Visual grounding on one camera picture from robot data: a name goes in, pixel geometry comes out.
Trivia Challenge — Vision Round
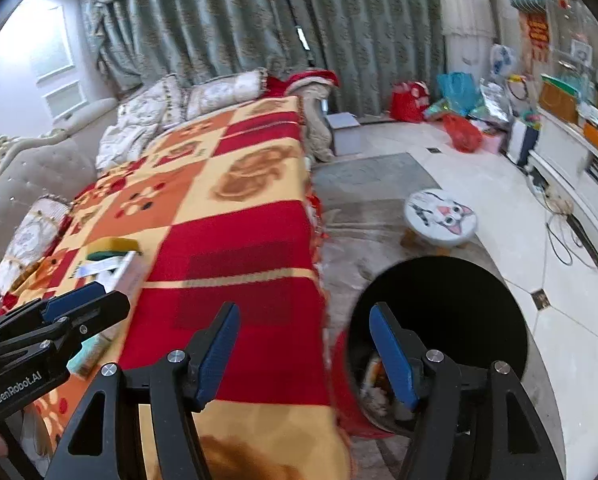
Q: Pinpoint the black trash bin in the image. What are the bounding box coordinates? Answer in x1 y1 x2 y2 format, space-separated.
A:
346 255 530 434

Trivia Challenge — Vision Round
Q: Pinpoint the silver foil bag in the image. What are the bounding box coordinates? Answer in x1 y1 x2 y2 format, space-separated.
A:
479 85 510 127

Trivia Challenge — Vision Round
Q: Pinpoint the teal plastic bag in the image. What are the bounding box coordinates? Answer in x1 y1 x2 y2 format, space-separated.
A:
436 72 483 114

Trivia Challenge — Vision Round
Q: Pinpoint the teal tissue packet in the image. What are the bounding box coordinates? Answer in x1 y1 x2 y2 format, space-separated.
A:
68 327 113 380

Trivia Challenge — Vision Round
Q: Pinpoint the brown box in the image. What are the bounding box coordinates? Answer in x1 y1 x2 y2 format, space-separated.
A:
539 80 580 124

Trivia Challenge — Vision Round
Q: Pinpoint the white embroidered bolster pillow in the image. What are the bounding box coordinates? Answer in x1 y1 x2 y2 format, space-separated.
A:
0 197 73 302

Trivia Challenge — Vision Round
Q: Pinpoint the red orange printed blanket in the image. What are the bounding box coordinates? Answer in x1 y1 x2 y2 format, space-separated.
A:
0 95 352 480

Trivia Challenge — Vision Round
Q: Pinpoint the yellow green sponge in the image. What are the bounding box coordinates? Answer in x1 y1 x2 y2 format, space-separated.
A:
86 236 141 262

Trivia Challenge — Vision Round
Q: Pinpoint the white embroidered cushion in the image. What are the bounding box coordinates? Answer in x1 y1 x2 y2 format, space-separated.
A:
186 69 268 119
116 75 188 132
96 122 160 172

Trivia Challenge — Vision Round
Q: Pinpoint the red cloth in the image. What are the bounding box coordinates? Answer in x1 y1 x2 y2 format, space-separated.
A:
284 69 340 97

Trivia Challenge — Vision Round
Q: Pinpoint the grey cardboard box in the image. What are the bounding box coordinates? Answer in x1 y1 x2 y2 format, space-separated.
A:
325 112 363 157

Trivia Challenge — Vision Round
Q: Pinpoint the grey-green patterned curtain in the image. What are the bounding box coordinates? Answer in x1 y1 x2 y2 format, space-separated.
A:
79 0 300 101
288 0 448 116

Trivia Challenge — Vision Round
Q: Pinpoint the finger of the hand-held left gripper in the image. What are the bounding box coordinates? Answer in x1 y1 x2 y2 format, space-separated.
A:
0 291 131 386
0 281 107 343

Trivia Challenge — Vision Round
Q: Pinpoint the white television cabinet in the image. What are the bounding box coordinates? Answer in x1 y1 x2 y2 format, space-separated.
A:
509 105 598 281

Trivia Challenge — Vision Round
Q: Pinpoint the white power strip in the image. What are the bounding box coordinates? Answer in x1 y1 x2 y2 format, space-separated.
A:
544 185 576 212

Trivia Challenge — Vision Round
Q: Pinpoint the white lace-covered column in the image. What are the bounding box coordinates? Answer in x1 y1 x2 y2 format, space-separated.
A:
438 0 500 82

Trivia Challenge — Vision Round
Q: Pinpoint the grey floor mat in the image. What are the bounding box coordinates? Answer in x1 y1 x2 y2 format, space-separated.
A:
311 152 433 202

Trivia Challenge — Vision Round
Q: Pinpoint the red hanging ornament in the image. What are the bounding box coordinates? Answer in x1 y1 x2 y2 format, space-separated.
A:
524 10 553 64

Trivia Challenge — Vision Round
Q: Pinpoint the cat print stool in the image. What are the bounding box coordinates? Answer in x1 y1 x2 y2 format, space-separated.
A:
401 188 478 257

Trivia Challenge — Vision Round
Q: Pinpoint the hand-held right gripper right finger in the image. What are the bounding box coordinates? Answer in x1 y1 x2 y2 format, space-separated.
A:
369 302 564 480

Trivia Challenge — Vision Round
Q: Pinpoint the long white medicine box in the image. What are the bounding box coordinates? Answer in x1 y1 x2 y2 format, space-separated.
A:
76 252 150 294

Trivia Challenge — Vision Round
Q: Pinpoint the red plastic shopping bag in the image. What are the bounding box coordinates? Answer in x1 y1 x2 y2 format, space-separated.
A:
443 114 484 154

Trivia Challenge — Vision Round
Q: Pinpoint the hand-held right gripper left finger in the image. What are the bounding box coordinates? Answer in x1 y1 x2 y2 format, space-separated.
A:
44 301 242 480

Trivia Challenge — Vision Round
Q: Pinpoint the red gift bag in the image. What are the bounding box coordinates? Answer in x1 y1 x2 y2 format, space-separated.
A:
391 81 430 122

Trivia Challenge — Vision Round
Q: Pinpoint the white plastic bag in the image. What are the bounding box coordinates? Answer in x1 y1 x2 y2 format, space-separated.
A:
489 44 520 82

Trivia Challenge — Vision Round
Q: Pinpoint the floor cable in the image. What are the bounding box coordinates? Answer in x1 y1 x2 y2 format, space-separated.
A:
546 210 598 267

